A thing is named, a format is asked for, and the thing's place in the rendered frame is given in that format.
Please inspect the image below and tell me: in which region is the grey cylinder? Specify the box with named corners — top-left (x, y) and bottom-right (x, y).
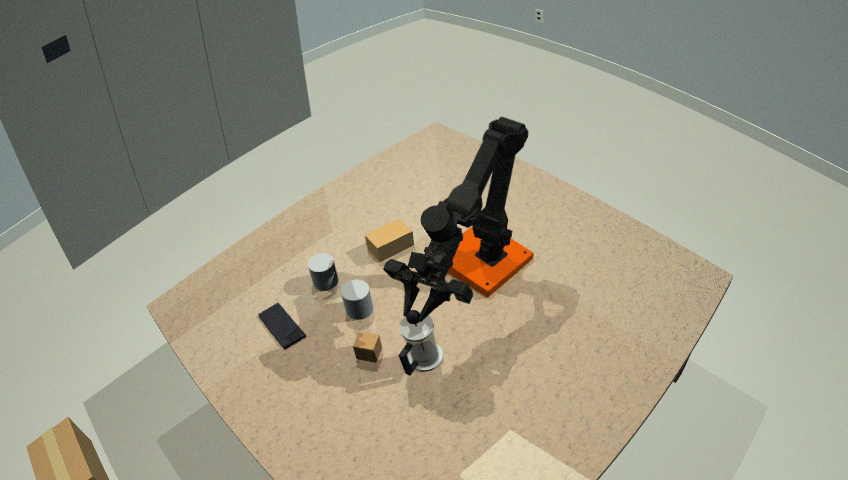
top-left (308, 254), bottom-right (338, 291)
top-left (341, 280), bottom-right (373, 319)

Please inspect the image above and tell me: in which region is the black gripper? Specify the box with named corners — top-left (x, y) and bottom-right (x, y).
top-left (383, 244), bottom-right (473, 322)

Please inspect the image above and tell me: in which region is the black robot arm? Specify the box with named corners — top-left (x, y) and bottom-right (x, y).
top-left (407, 116), bottom-right (529, 279)

